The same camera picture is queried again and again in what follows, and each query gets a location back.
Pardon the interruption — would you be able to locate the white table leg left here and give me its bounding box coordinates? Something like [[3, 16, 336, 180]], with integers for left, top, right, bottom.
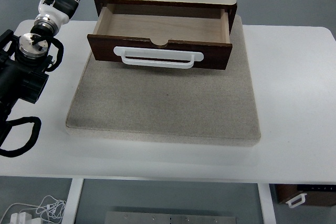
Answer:
[[61, 178, 84, 224]]

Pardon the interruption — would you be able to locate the brown box with white handle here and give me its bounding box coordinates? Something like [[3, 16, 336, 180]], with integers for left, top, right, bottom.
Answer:
[[275, 184, 335, 208]]

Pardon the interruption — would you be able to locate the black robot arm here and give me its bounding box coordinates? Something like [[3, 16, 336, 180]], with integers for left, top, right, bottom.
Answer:
[[1, 0, 81, 157]]

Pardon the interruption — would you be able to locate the white table leg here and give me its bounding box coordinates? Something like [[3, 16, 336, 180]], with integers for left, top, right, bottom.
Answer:
[[257, 183, 277, 224], [61, 178, 84, 224]]

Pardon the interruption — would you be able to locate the brown wooden drawer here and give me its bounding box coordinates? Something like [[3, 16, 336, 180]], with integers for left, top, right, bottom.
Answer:
[[87, 4, 233, 70]]

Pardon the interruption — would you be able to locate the white drawer handle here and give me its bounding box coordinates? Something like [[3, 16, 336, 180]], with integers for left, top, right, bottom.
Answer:
[[113, 46, 204, 69]]

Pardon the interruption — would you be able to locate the white table leg right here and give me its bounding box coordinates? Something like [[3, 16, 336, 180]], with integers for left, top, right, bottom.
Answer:
[[257, 183, 277, 224]]

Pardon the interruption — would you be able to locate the white cable on floor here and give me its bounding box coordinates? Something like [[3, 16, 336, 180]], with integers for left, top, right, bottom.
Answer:
[[0, 195, 67, 224]]

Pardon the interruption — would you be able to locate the beige stone platform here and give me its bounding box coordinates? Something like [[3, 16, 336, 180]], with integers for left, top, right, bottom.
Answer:
[[66, 16, 261, 146]]

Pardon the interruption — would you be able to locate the white power adapter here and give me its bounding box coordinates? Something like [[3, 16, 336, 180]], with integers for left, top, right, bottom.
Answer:
[[9, 212, 32, 224]]

